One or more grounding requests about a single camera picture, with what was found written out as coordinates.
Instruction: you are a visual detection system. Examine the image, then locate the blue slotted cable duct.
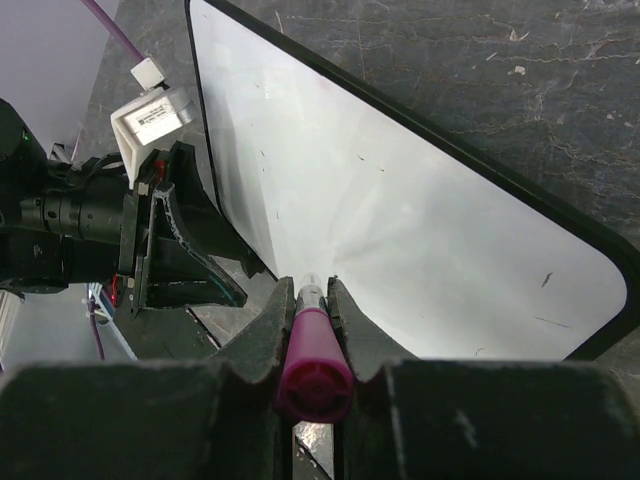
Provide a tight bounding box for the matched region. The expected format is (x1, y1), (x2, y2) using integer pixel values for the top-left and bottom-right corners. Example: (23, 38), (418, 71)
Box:
(86, 283), (116, 325)

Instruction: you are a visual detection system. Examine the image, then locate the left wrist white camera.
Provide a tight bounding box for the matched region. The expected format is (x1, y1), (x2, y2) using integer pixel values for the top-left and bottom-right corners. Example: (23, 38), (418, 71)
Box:
(110, 87), (197, 190)

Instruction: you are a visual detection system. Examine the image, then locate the white whiteboard black frame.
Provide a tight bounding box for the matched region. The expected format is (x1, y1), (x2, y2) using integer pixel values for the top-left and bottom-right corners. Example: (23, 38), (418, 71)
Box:
(185, 1), (639, 360)

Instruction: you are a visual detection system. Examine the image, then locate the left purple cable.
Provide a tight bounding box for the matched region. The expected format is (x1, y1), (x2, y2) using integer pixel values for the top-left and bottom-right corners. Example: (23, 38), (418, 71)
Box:
(79, 0), (169, 94)

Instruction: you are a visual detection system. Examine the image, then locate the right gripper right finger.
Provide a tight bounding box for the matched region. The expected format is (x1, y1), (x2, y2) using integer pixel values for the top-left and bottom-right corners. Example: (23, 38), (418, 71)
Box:
(327, 278), (639, 479)

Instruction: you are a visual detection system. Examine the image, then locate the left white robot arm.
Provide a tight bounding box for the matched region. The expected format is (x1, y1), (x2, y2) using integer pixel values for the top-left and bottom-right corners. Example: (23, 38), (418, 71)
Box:
(1, 103), (264, 312)

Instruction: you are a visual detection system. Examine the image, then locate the magenta whiteboard marker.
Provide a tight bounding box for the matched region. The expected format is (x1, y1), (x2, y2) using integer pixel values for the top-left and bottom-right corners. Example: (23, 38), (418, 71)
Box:
(275, 273), (354, 424)

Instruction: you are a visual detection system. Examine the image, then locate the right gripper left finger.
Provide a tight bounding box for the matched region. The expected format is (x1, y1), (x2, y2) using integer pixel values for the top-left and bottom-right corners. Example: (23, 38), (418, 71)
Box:
(1, 277), (294, 479)

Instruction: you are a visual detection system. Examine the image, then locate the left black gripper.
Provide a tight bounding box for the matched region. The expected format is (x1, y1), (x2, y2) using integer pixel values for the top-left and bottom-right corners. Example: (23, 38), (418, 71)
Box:
(114, 142), (260, 320)

